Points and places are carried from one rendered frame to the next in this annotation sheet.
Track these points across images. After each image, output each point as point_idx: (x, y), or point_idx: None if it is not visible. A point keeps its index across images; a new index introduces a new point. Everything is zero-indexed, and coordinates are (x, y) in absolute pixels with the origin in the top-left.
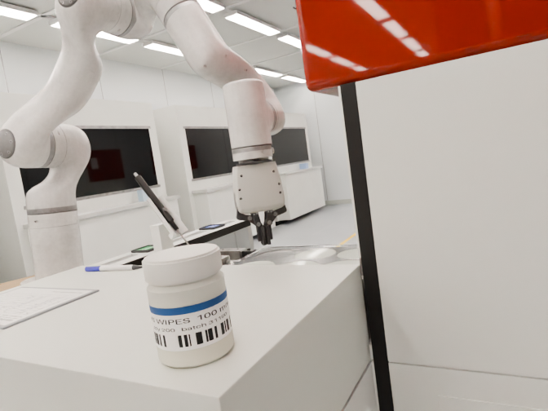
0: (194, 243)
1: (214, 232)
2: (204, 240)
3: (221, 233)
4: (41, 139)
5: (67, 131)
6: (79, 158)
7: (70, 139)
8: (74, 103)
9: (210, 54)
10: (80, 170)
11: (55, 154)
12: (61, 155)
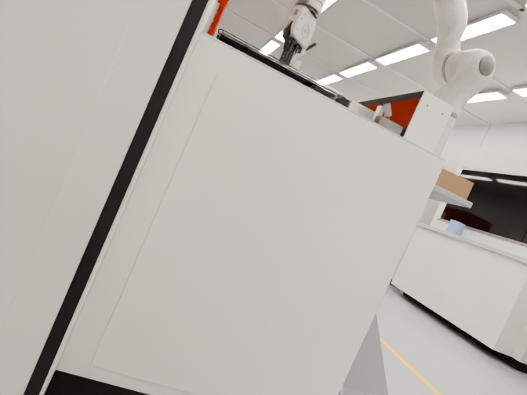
0: (367, 103)
1: (383, 98)
2: (373, 103)
3: (387, 100)
4: (434, 59)
5: (460, 52)
6: (456, 70)
7: (456, 57)
8: (438, 27)
9: None
10: (450, 79)
11: (444, 70)
12: (448, 70)
